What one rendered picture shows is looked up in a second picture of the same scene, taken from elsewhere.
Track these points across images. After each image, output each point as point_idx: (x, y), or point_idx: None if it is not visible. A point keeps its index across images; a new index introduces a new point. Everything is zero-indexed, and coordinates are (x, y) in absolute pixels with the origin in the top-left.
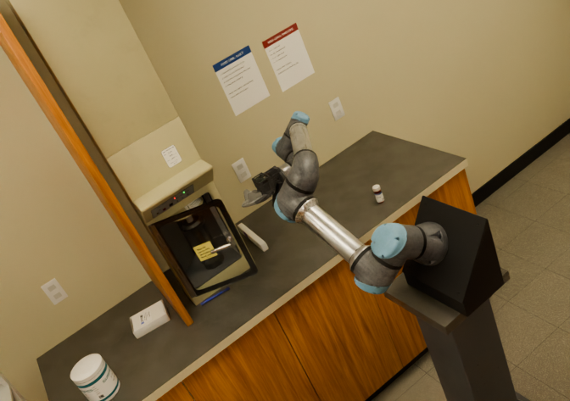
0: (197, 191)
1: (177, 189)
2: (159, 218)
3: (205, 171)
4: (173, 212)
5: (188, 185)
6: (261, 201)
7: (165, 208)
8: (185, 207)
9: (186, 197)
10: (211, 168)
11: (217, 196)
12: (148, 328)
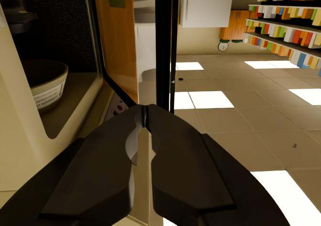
0: (69, 139)
1: (148, 150)
2: (97, 84)
3: (148, 206)
4: (89, 91)
5: (141, 161)
6: (239, 172)
7: (120, 108)
8: (62, 92)
9: (80, 121)
10: (147, 222)
11: (31, 125)
12: None
